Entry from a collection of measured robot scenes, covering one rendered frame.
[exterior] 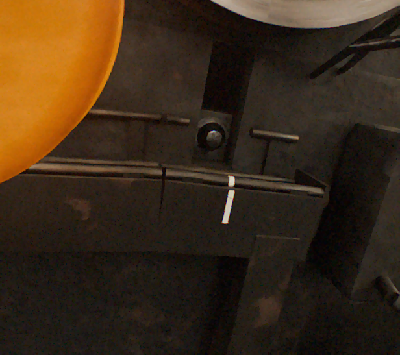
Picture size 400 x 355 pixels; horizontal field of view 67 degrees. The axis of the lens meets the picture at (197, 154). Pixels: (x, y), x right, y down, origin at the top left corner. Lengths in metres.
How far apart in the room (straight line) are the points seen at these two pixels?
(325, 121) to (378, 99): 0.09
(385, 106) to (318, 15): 0.23
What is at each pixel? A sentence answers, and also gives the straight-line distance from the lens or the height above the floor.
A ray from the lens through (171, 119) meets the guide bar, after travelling 0.40.
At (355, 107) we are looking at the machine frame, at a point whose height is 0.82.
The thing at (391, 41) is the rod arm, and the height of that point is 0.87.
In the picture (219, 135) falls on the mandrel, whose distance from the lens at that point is 0.44.
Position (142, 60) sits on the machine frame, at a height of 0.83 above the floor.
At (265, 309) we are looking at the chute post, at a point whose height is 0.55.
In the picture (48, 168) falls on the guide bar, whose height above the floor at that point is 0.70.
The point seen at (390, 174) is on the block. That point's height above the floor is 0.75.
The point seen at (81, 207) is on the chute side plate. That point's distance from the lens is 0.34.
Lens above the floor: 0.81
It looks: 13 degrees down
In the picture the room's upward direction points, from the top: 11 degrees clockwise
